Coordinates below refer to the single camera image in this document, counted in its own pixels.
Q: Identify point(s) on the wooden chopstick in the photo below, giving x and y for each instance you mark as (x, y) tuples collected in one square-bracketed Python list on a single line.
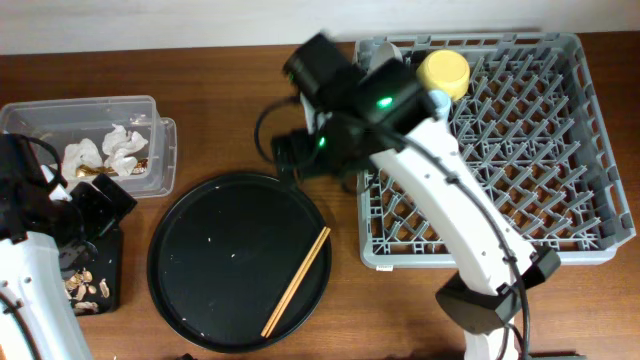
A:
[(299, 282), (292, 285)]

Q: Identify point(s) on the blue cup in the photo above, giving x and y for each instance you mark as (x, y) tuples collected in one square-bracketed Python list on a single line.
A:
[(442, 102)]

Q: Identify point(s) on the food scraps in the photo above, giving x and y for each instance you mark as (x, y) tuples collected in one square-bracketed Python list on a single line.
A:
[(87, 294)]

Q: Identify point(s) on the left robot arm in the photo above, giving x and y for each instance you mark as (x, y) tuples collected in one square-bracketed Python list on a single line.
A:
[(45, 229)]

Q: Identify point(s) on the white tissue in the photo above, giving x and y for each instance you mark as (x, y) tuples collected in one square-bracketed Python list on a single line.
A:
[(118, 151)]

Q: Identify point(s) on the gold foil wrapper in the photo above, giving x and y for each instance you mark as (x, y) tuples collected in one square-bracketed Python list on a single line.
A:
[(86, 171)]

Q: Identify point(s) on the grey dishwasher rack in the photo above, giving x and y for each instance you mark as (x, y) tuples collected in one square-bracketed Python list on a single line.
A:
[(531, 130)]

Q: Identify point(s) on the yellow bowl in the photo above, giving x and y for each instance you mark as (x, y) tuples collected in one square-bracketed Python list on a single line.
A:
[(447, 71)]

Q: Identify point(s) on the round black tray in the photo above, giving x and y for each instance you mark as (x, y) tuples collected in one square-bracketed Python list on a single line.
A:
[(223, 256)]

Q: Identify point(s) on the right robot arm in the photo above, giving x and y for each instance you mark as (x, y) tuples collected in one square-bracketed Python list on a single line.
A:
[(385, 119)]

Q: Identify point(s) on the black rectangular bin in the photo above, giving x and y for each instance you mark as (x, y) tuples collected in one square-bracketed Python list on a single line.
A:
[(102, 257)]

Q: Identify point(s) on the clear plastic bin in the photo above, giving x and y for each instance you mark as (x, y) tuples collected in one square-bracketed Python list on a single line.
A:
[(68, 121)]

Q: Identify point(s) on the grey plate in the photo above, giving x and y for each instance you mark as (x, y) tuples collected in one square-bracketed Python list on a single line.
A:
[(384, 53)]

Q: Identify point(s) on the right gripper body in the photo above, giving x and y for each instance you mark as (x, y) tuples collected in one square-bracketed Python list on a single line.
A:
[(286, 150)]

